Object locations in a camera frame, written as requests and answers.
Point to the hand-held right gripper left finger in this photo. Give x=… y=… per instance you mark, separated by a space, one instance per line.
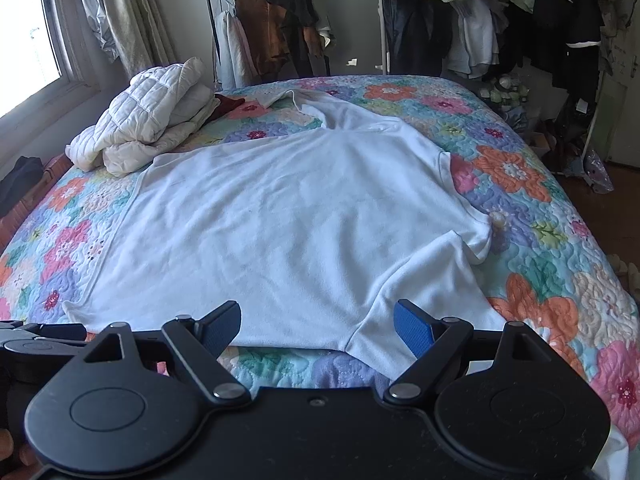
x=225 y=332

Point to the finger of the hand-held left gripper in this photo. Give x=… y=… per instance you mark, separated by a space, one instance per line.
x=65 y=332

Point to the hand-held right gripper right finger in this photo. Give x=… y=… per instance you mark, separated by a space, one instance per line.
x=412 y=330

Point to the white t-shirt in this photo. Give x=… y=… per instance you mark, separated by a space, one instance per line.
x=275 y=220

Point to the white hanging clothes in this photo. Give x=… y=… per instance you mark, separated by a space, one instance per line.
x=475 y=45

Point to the person's left hand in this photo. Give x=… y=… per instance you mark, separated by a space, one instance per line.
x=10 y=447

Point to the floral quilted bedspread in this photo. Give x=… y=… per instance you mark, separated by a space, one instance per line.
x=525 y=240

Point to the cardboard box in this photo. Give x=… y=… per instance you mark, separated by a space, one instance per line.
x=540 y=144

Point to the beige fluffy slipper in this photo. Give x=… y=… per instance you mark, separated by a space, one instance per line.
x=632 y=275

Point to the dark red cloth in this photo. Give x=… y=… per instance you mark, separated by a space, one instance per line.
x=227 y=105

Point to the folded white quilted duvet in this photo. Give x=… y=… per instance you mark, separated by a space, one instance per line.
x=150 y=110

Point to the blue cloth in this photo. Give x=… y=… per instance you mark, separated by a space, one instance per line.
x=518 y=117

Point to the clear plastic bag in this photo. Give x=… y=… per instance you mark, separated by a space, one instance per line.
x=597 y=175

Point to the pile of pale green plush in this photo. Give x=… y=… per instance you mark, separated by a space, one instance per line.
x=505 y=90

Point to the white hanging garment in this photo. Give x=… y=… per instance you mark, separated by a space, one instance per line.
x=235 y=50

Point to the window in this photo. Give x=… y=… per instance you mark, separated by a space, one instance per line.
x=25 y=35

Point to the white cabinet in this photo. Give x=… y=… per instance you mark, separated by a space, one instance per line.
x=622 y=110

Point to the brown hanging garment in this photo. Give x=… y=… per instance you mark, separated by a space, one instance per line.
x=262 y=30

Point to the silver grey curtain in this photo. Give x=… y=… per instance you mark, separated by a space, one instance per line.
x=95 y=5

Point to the beige patterned curtain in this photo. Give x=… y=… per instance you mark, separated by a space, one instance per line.
x=140 y=10

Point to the black jacket with white trim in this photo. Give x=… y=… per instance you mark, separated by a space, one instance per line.
x=560 y=10

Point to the pale patterned hanging garment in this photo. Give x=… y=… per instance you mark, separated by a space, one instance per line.
x=617 y=20

